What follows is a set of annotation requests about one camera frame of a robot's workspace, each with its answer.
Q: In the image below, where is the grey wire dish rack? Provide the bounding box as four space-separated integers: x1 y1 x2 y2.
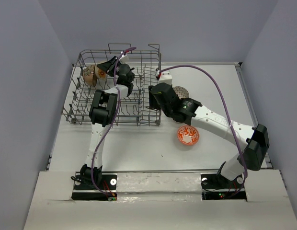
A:
62 43 161 126

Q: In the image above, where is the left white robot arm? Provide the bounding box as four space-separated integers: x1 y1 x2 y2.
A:
79 54 135 189

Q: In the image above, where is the metal rail bar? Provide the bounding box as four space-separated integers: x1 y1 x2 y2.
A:
103 169 218 173

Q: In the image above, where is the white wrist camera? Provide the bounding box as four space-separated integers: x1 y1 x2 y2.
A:
119 54 129 64
159 71 172 86

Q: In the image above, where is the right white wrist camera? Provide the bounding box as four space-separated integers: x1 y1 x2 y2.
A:
159 71 172 86

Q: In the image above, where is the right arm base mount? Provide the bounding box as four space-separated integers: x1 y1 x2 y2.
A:
201 173 247 201

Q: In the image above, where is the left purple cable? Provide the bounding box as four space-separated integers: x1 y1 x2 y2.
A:
90 46 137 196

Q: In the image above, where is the purple cable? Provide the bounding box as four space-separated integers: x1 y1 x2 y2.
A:
90 46 137 196
155 64 249 198

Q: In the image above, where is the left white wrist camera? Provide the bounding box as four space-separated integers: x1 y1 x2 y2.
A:
119 54 129 64

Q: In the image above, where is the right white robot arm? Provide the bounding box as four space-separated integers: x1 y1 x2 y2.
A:
149 83 270 188

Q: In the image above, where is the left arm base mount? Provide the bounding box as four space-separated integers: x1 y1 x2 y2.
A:
71 167 117 201

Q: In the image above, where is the white bowl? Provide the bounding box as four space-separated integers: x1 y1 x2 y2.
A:
94 62 108 81

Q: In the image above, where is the patterned grey bowl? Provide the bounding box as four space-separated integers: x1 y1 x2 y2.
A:
173 86 189 99

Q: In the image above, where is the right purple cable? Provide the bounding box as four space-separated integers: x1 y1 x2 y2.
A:
155 64 249 198

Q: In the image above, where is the orange floral bowl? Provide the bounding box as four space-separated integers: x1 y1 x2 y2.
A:
177 125 200 146

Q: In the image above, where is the brown glazed bowl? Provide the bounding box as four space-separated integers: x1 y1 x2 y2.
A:
82 65 97 87

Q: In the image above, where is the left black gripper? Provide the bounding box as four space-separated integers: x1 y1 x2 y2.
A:
94 57 120 78

